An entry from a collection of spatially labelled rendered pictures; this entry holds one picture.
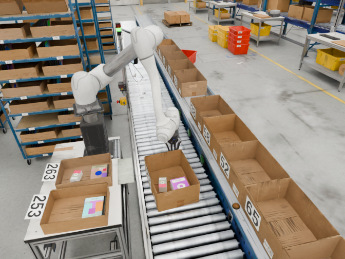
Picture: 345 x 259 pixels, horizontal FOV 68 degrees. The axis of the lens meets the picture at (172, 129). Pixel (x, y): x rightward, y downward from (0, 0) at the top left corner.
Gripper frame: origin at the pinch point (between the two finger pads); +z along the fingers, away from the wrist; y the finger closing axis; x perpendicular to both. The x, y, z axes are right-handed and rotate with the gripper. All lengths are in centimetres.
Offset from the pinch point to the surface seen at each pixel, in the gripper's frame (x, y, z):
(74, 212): 32, 74, 9
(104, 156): -16, 54, 4
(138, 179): 7.4, 29.0, 12.1
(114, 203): 29, 48, 11
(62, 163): -15, 86, 3
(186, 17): -927, -251, 53
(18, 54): -131, 132, -53
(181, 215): 49, 5, 11
